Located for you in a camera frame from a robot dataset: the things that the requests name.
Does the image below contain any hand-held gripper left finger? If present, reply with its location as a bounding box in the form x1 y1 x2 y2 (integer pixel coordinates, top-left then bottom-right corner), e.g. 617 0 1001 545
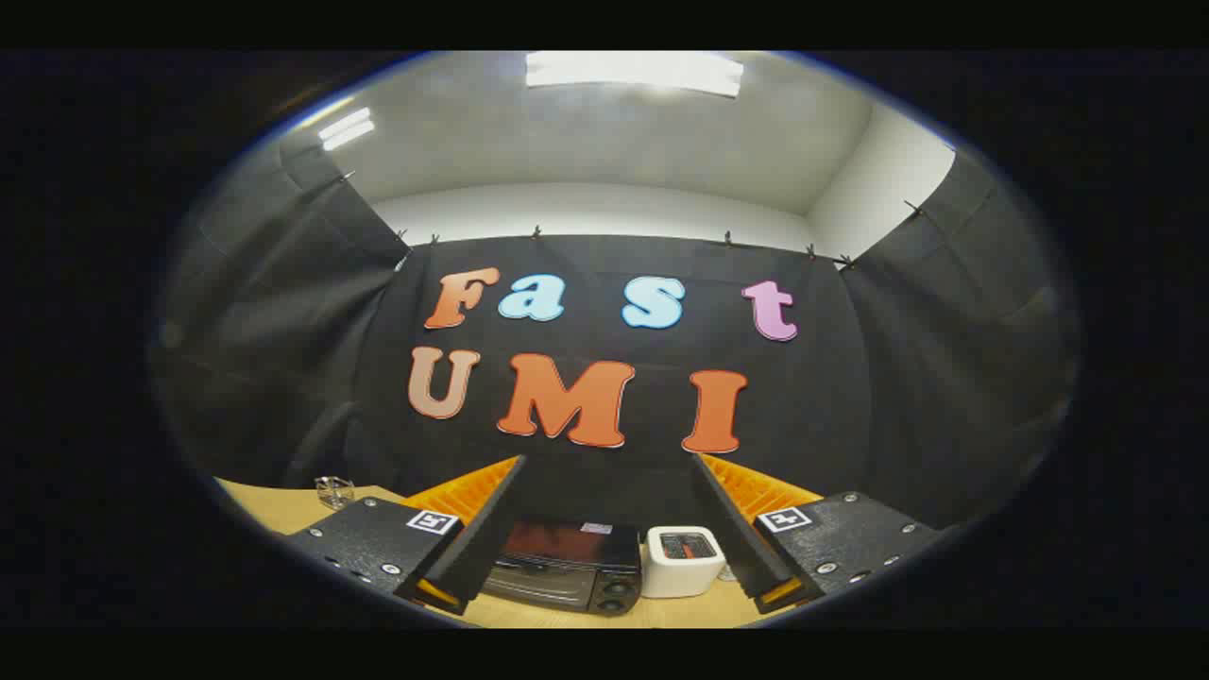
281 454 527 617

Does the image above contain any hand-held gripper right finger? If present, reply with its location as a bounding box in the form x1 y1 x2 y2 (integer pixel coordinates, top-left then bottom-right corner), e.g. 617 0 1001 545
692 453 943 615

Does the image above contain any black toaster oven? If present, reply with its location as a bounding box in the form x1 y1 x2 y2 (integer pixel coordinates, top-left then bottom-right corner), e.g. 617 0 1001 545
480 515 645 617

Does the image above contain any white rectangular appliance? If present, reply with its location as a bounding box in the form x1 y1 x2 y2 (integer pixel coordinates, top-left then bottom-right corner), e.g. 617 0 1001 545
642 526 726 599

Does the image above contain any small ceiling light panel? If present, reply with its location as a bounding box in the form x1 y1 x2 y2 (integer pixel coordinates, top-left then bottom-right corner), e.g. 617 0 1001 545
318 107 376 152

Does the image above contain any large ceiling light panel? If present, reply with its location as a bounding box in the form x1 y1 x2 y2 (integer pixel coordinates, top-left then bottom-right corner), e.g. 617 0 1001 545
526 52 744 98

